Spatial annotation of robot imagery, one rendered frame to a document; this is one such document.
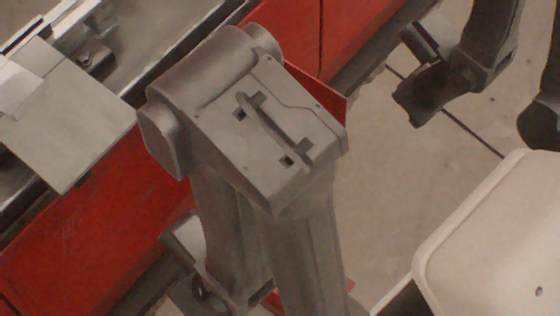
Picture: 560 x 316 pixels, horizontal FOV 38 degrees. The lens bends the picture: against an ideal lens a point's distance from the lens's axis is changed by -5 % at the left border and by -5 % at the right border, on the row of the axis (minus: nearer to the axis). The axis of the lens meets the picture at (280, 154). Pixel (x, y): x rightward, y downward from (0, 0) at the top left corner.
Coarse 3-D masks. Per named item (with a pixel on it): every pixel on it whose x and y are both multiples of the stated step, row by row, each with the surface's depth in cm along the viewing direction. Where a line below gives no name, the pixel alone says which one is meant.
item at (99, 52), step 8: (96, 40) 151; (88, 48) 150; (96, 48) 150; (104, 48) 150; (72, 56) 149; (96, 56) 149; (104, 56) 149; (112, 56) 150; (96, 64) 148; (104, 64) 150; (88, 72) 147; (96, 72) 149; (0, 144) 140; (0, 152) 139; (8, 152) 140; (0, 160) 140
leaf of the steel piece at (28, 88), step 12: (0, 72) 136; (12, 72) 136; (24, 72) 135; (0, 84) 134; (12, 84) 134; (24, 84) 134; (36, 84) 134; (48, 84) 134; (0, 96) 133; (12, 96) 133; (24, 96) 133; (36, 96) 132; (0, 108) 132; (12, 108) 132; (24, 108) 131
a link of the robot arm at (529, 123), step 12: (552, 36) 91; (552, 48) 92; (552, 60) 93; (552, 72) 95; (540, 84) 97; (552, 84) 95; (540, 96) 96; (552, 96) 96; (528, 108) 99; (540, 108) 96; (552, 108) 95; (516, 120) 102; (528, 120) 100; (540, 120) 98; (552, 120) 96; (528, 132) 101; (540, 132) 99; (552, 132) 97; (528, 144) 103; (540, 144) 101; (552, 144) 99
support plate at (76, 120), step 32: (32, 64) 136; (64, 64) 136; (64, 96) 133; (96, 96) 133; (0, 128) 130; (32, 128) 130; (64, 128) 130; (96, 128) 130; (128, 128) 130; (32, 160) 127; (64, 160) 127; (96, 160) 127; (64, 192) 125
